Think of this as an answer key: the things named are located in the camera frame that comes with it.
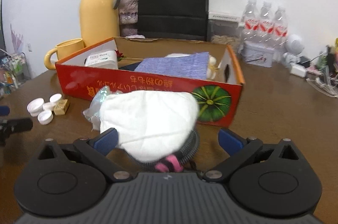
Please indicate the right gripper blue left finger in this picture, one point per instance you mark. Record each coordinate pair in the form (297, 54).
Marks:
(94, 151)

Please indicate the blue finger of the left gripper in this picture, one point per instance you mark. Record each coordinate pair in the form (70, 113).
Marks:
(4, 110)

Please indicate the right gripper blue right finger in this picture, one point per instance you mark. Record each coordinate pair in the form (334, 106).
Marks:
(241, 151)

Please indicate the white ribbed bottle cap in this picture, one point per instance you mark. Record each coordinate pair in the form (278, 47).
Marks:
(35, 107)

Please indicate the iridescent plastic bag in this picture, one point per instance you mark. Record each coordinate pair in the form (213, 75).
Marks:
(92, 114)

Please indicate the white cloth mask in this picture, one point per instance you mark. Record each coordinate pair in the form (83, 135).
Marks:
(150, 124)

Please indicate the small white jar lid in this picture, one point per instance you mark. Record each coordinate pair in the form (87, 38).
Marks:
(55, 98)

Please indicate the small cork block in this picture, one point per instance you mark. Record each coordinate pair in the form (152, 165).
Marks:
(61, 107)

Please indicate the white yellow plush toy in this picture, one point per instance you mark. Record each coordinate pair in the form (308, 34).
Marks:
(211, 68)

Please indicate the navy blue pouch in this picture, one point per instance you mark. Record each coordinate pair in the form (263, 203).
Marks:
(130, 67)

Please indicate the purple woven cloth bag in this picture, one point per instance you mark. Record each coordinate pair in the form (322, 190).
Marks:
(192, 66)

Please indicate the red fabric rose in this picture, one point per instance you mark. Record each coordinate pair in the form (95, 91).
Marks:
(119, 55)

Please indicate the red cardboard box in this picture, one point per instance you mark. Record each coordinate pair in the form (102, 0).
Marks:
(217, 99)

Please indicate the yellow ceramic mug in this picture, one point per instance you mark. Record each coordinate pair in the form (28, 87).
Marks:
(63, 50)

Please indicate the white tin box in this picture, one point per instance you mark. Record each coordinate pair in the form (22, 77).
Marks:
(257, 54)

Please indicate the white charger adapter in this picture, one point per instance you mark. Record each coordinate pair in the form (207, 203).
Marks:
(298, 70)

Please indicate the water bottle left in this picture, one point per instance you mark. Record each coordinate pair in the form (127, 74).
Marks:
(249, 23)

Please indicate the water bottle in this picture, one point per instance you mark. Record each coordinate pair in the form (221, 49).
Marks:
(249, 23)
(279, 34)
(266, 24)

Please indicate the clear seed container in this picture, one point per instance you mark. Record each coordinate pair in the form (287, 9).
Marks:
(224, 28)

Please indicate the white robot toy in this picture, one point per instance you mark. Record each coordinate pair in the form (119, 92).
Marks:
(294, 47)

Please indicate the water bottle middle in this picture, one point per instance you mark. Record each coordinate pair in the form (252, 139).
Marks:
(266, 24)

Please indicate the water bottle right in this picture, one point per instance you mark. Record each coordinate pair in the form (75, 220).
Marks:
(279, 34)

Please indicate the pink glitter vase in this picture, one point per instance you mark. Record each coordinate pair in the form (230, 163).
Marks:
(128, 17)

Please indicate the yellow thermos jug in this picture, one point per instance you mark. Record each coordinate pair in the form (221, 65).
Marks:
(99, 20)

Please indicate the black paper bag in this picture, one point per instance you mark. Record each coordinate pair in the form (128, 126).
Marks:
(178, 19)

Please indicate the wire shelf rack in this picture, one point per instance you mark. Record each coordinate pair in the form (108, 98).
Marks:
(14, 71)

